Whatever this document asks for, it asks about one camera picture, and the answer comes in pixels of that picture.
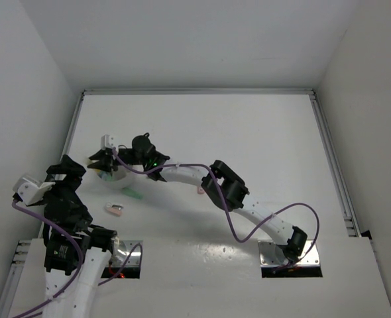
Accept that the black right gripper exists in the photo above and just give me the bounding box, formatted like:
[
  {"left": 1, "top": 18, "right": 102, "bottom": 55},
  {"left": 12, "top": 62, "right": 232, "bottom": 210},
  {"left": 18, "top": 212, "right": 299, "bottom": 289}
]
[{"left": 89, "top": 148, "right": 147, "bottom": 172}]

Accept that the green eraser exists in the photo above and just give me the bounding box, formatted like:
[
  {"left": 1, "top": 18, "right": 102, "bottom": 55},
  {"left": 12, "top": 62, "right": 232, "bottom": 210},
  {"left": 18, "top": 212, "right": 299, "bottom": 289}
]
[{"left": 121, "top": 187, "right": 143, "bottom": 200}]

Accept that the pink silver usb stick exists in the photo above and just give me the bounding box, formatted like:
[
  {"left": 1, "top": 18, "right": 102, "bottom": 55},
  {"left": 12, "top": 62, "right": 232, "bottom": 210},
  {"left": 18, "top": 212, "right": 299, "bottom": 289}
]
[{"left": 105, "top": 202, "right": 123, "bottom": 217}]

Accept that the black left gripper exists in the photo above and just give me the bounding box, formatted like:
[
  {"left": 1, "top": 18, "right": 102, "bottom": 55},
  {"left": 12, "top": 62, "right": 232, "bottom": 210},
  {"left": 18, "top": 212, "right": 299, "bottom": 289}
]
[{"left": 26, "top": 154, "right": 93, "bottom": 223}]

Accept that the metal base plate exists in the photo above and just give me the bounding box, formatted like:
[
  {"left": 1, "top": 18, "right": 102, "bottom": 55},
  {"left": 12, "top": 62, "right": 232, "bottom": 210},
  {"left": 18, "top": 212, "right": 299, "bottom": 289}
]
[
  {"left": 111, "top": 240, "right": 142, "bottom": 268},
  {"left": 258, "top": 240, "right": 321, "bottom": 269}
]

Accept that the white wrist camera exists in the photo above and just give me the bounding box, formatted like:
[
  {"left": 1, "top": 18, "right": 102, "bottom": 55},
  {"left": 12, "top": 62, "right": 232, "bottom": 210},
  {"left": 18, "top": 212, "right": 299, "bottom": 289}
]
[
  {"left": 13, "top": 174, "right": 55, "bottom": 205},
  {"left": 101, "top": 134, "right": 116, "bottom": 150}
]

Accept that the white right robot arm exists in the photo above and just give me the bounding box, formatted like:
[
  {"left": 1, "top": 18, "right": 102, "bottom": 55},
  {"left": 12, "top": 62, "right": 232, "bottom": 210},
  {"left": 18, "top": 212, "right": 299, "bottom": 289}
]
[{"left": 88, "top": 133, "right": 307, "bottom": 266}]

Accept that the white round divided container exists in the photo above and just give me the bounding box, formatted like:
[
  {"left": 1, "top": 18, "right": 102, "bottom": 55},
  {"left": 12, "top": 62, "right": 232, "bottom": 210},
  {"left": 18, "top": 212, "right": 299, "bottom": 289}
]
[{"left": 97, "top": 166, "right": 135, "bottom": 190}]

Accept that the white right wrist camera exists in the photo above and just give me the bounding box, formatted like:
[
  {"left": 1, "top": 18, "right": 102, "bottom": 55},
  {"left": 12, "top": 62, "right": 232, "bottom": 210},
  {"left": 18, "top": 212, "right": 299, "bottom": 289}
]
[{"left": 101, "top": 134, "right": 116, "bottom": 150}]

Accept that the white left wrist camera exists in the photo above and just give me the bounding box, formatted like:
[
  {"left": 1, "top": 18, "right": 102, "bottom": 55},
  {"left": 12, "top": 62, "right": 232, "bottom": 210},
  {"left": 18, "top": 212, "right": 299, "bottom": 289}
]
[{"left": 13, "top": 174, "right": 55, "bottom": 205}]

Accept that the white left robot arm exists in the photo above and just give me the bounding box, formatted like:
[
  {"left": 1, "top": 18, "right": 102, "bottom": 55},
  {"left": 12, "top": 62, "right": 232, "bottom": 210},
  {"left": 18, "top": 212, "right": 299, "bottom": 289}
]
[{"left": 12, "top": 155, "right": 117, "bottom": 317}]

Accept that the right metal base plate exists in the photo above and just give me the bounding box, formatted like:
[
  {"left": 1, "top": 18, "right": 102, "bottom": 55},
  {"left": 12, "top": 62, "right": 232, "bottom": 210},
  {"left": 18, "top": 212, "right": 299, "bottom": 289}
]
[{"left": 258, "top": 240, "right": 321, "bottom": 269}]

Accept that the aluminium frame rail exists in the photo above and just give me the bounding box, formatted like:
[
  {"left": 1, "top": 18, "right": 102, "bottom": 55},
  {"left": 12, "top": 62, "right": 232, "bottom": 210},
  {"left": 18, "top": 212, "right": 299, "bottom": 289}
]
[{"left": 0, "top": 87, "right": 362, "bottom": 318}]

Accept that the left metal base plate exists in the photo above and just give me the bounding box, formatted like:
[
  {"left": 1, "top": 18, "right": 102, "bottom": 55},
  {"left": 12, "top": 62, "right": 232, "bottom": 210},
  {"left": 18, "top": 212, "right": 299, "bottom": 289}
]
[{"left": 111, "top": 240, "right": 142, "bottom": 268}]

